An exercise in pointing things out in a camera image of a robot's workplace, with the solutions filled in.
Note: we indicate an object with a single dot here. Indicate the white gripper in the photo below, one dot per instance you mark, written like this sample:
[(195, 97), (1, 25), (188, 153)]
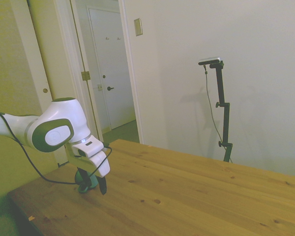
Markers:
[(102, 166)]

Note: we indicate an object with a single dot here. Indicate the teal enamel mug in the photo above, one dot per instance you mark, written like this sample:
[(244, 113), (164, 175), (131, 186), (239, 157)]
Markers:
[(94, 182)]

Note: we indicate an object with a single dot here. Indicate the brass door latch plate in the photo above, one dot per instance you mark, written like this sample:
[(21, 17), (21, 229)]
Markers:
[(100, 87)]

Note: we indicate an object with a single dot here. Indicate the brass door hinge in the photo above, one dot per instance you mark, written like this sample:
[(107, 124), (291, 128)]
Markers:
[(85, 75)]

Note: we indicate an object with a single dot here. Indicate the white hallway door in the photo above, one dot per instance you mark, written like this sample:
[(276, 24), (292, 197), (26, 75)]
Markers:
[(113, 61)]

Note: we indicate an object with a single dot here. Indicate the cream open hinged door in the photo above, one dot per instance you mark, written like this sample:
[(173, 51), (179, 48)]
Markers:
[(56, 49)]

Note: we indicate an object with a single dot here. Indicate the white panel with round pull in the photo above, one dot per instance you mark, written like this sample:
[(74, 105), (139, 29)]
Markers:
[(32, 54)]

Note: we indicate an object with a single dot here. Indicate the black camera stand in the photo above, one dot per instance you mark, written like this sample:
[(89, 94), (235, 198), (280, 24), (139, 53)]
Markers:
[(226, 118)]

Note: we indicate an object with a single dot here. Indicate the beige wall switch plate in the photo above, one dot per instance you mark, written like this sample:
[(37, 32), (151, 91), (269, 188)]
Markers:
[(138, 27)]

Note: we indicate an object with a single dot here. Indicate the grey camera on stand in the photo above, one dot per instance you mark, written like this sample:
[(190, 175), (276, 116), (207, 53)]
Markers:
[(209, 60)]

